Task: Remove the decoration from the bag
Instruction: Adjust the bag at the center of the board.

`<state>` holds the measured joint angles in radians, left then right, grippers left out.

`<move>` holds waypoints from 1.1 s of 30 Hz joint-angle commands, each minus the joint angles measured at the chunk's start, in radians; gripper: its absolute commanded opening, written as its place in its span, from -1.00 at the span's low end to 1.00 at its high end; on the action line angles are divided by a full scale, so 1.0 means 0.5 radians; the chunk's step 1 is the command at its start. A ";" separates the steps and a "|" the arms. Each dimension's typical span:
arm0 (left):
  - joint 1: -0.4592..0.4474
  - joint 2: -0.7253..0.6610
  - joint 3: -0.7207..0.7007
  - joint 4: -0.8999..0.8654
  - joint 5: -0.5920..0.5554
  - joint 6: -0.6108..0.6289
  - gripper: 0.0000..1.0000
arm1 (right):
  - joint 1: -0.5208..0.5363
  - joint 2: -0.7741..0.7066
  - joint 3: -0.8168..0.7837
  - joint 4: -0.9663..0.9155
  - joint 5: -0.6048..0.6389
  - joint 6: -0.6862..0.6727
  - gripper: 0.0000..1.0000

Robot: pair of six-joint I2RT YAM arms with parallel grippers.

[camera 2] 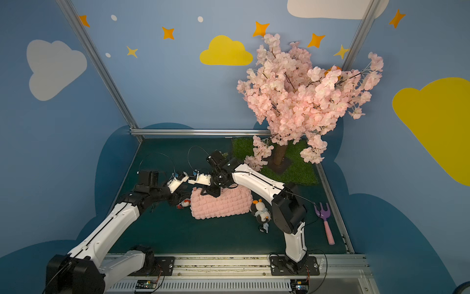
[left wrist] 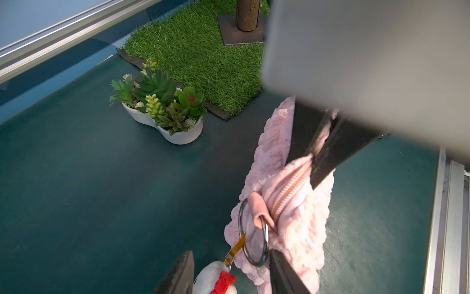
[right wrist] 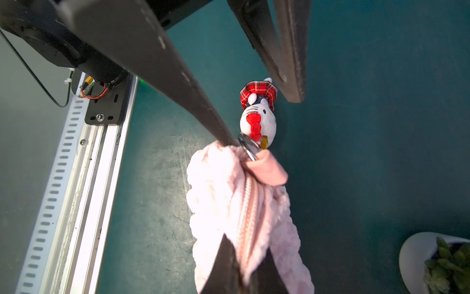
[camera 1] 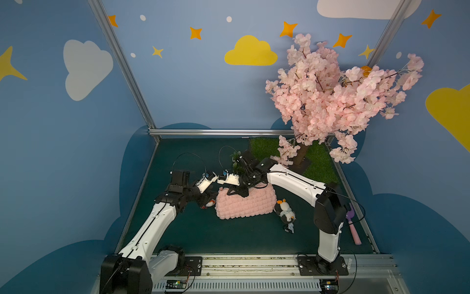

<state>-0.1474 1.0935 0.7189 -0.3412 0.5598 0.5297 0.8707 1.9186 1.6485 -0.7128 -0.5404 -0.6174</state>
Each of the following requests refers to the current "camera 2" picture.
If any green circuit board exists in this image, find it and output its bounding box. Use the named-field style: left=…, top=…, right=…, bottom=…
left=135, top=280, right=159, bottom=291
left=290, top=279, right=310, bottom=294

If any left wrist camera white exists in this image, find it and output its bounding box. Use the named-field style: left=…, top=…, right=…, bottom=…
left=166, top=172, right=189, bottom=194

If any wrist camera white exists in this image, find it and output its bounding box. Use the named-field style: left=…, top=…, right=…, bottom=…
left=187, top=170, right=212, bottom=186
left=166, top=172, right=189, bottom=194

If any pink knitted bag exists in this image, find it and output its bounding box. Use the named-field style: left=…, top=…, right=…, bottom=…
left=190, top=186, right=253, bottom=219

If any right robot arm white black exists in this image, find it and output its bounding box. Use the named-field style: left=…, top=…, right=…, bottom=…
left=193, top=150, right=307, bottom=270

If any small red white toy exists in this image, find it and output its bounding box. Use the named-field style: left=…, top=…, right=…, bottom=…
left=177, top=198, right=191, bottom=209

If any purple pink toy fork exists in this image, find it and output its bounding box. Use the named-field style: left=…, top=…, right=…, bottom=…
left=314, top=203, right=335, bottom=246

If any aluminium front rail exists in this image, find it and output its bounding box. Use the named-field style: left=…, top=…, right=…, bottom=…
left=107, top=254, right=379, bottom=294

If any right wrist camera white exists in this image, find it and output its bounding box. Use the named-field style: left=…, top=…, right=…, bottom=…
left=187, top=170, right=212, bottom=186

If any penguin plush keychain decoration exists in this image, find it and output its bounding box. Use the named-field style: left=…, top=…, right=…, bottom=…
left=250, top=199, right=271, bottom=234

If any pink cherry blossom tree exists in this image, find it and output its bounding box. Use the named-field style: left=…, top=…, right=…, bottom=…
left=237, top=34, right=384, bottom=171

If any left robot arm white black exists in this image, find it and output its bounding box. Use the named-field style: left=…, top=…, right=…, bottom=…
left=43, top=171, right=189, bottom=294

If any green artificial grass mat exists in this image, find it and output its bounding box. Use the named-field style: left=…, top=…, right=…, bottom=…
left=232, top=137, right=319, bottom=186

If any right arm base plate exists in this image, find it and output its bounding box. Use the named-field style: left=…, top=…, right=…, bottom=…
left=268, top=254, right=320, bottom=276

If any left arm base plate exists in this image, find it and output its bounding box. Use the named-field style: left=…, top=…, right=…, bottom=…
left=147, top=256, right=175, bottom=277

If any left green circuit board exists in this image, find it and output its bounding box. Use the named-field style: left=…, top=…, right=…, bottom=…
left=135, top=280, right=159, bottom=291

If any right green circuit board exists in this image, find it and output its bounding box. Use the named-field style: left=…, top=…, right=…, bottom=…
left=290, top=279, right=310, bottom=294

